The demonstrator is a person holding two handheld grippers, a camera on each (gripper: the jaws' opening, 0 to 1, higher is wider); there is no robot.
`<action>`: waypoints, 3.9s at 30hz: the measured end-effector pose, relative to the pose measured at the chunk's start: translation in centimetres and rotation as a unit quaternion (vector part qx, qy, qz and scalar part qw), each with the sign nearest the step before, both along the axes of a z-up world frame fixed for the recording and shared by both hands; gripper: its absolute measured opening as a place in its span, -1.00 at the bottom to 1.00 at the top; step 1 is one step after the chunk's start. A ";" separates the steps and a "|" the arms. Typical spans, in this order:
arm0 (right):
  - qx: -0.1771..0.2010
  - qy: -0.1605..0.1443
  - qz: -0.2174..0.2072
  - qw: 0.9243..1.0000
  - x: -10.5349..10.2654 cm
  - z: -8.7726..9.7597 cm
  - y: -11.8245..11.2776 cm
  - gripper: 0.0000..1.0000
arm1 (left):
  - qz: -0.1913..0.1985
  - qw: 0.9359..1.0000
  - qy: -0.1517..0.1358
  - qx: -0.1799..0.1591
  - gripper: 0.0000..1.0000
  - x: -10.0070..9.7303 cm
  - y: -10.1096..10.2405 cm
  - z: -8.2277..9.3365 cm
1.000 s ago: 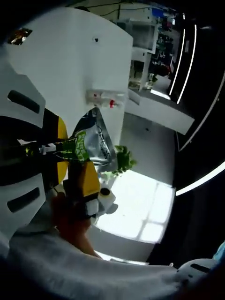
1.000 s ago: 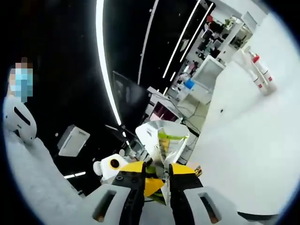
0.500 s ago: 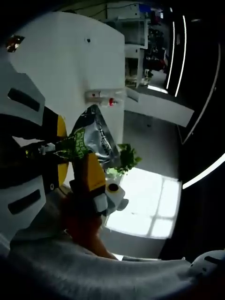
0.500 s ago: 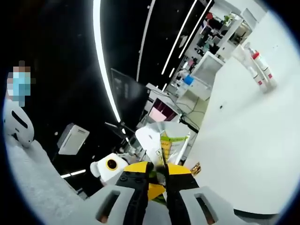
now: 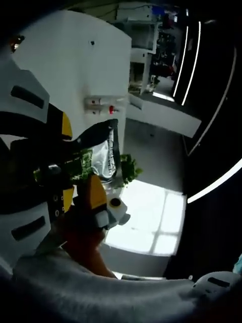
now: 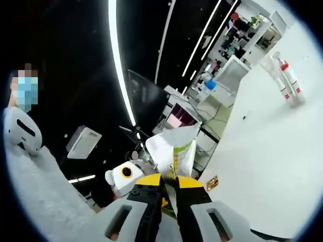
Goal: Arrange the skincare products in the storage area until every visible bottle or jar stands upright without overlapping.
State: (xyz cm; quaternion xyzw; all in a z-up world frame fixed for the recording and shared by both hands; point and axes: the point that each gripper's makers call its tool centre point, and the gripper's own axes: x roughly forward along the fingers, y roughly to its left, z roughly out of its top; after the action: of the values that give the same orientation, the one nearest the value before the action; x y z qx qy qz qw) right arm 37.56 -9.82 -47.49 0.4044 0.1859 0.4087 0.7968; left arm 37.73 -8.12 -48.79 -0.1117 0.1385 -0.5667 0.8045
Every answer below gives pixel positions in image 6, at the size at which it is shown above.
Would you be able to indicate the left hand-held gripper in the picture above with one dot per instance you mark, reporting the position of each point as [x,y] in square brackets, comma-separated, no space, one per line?
[126,179]

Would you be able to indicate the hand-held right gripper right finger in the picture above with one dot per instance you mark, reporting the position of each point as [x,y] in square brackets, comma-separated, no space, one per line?
[191,201]

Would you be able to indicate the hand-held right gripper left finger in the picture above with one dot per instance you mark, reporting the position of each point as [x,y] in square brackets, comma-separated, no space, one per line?
[146,201]

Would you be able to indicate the green and white packet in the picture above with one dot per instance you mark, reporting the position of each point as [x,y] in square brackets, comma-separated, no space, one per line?
[164,148]

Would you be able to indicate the white skincare bottle domed cap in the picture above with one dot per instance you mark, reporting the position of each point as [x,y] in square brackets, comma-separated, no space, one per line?
[287,96]

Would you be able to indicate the white skincare tube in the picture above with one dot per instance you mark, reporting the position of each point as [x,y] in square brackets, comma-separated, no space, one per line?
[270,65]

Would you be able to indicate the white skincare bottle red collar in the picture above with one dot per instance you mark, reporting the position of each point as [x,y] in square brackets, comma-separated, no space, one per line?
[294,80]

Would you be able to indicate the gold foil packet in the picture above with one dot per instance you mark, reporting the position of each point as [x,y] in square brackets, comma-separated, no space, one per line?
[212,182]

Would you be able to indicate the ceiling air conditioner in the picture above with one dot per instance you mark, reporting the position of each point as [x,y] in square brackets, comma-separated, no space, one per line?
[84,142]

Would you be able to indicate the pink board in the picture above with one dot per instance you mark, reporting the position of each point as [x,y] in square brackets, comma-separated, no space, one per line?
[174,119]

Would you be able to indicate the black computer monitor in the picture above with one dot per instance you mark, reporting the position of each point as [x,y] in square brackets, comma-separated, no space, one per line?
[149,98]

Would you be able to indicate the white chest device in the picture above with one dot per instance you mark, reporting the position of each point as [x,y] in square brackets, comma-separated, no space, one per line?
[20,136]

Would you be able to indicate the blue box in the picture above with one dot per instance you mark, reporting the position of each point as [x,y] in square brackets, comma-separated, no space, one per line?
[211,84]

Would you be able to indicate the white framed partition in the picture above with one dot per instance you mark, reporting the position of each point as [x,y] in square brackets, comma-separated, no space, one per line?
[233,73]

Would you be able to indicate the small distant green plant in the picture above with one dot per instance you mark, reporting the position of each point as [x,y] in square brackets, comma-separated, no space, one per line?
[256,20]

